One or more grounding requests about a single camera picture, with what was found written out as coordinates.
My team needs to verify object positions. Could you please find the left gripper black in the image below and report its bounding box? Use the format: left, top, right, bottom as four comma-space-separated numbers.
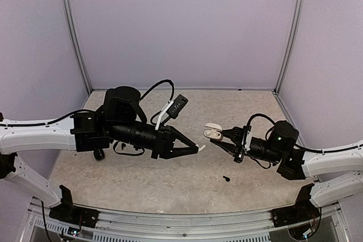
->
109, 121, 199, 160

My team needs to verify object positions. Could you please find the white earbud charging case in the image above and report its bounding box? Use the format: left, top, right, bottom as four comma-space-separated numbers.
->
203, 123, 223, 141

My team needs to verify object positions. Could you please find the black earbud charging case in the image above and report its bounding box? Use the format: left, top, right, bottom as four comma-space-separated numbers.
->
93, 148, 105, 162

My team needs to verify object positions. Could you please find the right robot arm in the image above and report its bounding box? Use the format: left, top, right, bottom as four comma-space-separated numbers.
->
203, 121, 362, 222

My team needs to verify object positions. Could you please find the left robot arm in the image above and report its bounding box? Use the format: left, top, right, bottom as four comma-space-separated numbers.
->
1, 86, 201, 222

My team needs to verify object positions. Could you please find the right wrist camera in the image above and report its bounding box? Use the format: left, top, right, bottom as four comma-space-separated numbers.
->
242, 125, 252, 152

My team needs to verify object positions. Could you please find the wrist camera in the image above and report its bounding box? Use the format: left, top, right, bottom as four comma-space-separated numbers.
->
242, 125, 252, 152
155, 94, 189, 130

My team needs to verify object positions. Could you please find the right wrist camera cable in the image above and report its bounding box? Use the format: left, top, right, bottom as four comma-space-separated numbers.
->
246, 113, 277, 132

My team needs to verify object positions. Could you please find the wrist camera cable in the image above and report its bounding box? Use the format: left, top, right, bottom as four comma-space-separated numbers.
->
140, 79, 175, 104
246, 113, 277, 132

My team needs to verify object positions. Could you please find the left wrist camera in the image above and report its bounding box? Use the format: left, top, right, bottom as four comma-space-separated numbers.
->
155, 94, 189, 130

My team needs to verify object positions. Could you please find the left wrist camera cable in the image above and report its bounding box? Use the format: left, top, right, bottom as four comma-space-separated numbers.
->
140, 79, 175, 104

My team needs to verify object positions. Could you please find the aluminium front rail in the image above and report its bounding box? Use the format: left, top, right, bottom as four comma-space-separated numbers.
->
19, 196, 349, 242

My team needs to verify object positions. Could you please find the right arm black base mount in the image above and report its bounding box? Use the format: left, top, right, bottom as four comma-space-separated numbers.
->
271, 184, 321, 227

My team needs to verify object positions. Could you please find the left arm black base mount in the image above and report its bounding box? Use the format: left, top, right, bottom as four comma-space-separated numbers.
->
49, 185, 99, 228

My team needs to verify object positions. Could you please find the right aluminium frame post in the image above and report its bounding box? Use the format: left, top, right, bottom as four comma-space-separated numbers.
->
274, 0, 304, 96

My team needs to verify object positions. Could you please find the aluminium frame post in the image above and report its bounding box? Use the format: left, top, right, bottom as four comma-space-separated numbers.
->
274, 0, 304, 96
61, 0, 93, 96

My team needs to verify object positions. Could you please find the left aluminium frame post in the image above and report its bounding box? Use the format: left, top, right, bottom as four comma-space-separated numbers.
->
61, 0, 93, 96

